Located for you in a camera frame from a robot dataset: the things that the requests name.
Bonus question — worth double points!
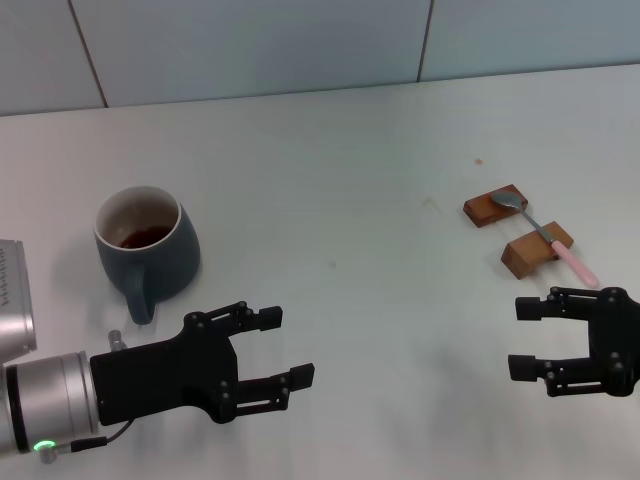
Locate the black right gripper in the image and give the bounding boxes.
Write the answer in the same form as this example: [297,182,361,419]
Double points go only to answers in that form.
[507,287,640,399]

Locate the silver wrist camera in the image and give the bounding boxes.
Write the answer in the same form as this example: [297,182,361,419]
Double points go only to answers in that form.
[0,238,39,362]

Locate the arched brown wooden block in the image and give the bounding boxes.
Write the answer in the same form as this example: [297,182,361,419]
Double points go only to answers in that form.
[501,220,575,280]

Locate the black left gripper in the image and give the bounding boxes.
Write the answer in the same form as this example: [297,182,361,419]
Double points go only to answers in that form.
[89,300,316,426]

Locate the pink handled metal spoon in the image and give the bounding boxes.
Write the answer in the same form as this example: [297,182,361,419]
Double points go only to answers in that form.
[489,191,600,288]

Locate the flat brown wooden block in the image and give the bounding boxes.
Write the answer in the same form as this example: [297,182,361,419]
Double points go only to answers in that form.
[463,183,530,230]

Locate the grey ceramic cup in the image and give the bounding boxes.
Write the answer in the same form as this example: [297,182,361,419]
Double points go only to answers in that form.
[93,185,202,326]

